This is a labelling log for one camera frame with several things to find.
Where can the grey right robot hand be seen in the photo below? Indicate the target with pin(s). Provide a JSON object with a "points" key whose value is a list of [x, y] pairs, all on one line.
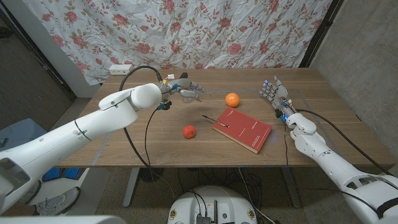
{"points": [[276, 93]]}

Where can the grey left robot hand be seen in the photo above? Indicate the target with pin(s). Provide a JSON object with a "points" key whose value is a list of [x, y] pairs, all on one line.
{"points": [[186, 84]]}

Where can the black mechanical pencil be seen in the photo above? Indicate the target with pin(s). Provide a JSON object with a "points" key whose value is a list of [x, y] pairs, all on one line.
{"points": [[216, 121]]}

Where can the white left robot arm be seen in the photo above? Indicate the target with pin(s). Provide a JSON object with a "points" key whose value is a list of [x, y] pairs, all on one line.
{"points": [[93, 124]]}

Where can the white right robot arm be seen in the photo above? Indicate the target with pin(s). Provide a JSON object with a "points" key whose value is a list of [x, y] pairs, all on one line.
{"points": [[314, 146]]}

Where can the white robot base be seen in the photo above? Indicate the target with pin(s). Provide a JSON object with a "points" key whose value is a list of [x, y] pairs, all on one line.
{"points": [[214, 202]]}

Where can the red notebook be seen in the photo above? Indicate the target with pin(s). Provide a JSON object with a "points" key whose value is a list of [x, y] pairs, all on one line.
{"points": [[242, 127]]}

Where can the orange fruit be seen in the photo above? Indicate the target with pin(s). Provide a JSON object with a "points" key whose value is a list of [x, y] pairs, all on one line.
{"points": [[232, 100]]}

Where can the red ball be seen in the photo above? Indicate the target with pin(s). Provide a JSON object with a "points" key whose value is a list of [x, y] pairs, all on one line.
{"points": [[189, 132]]}

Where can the floral fabric backdrop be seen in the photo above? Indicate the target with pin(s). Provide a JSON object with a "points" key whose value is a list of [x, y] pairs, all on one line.
{"points": [[174, 31]]}

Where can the white power strip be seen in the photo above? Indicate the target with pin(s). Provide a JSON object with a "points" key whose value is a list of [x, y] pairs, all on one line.
{"points": [[119, 69]]}

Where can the black backdrop pole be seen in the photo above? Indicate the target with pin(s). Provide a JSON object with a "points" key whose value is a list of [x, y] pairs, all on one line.
{"points": [[321, 31]]}

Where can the black round floor fan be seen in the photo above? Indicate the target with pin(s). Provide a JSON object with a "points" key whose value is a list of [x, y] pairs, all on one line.
{"points": [[150, 175]]}

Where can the metal table leg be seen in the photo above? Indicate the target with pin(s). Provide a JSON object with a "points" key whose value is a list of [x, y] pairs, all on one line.
{"points": [[130, 189], [292, 189]]}

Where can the blue black floor object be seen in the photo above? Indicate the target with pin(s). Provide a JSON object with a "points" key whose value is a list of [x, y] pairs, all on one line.
{"points": [[65, 175]]}

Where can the blue storage bin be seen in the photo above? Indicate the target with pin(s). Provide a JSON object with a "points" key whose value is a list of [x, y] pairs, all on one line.
{"points": [[18, 133]]}

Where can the person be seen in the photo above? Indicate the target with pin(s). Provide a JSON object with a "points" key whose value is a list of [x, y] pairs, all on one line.
{"points": [[56, 202]]}

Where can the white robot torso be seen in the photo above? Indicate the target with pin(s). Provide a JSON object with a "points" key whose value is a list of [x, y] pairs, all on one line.
{"points": [[62, 220]]}

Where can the black phone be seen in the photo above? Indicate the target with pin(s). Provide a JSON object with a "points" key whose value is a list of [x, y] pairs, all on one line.
{"points": [[3, 142]]}

